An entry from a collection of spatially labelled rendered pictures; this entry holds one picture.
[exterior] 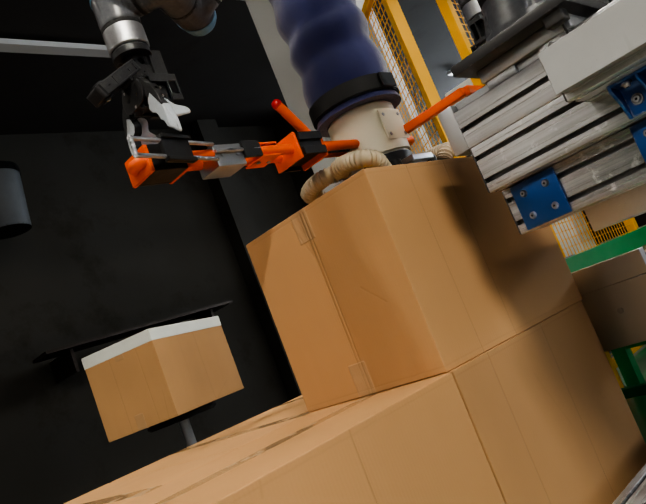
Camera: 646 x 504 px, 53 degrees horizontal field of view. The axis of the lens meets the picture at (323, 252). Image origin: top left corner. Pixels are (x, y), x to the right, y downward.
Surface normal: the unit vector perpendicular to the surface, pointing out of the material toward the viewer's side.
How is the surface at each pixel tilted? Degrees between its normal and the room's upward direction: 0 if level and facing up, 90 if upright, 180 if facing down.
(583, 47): 90
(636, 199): 90
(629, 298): 90
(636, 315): 90
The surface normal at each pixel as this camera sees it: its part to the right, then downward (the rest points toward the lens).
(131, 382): -0.37, 0.00
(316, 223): -0.69, 0.17
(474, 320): 0.63, -0.35
